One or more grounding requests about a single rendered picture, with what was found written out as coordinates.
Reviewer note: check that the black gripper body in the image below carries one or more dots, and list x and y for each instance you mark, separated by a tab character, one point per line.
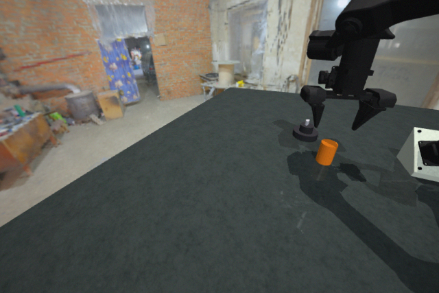
350	80

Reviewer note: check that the black round pedestal with silver shaft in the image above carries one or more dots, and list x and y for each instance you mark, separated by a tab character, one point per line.
305	131

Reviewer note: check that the orange knob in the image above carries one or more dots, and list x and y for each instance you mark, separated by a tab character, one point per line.
326	152

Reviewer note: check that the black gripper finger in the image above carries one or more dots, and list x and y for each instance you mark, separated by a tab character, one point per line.
365	112
317	110

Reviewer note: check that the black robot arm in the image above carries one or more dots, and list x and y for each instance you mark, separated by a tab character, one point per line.
358	30

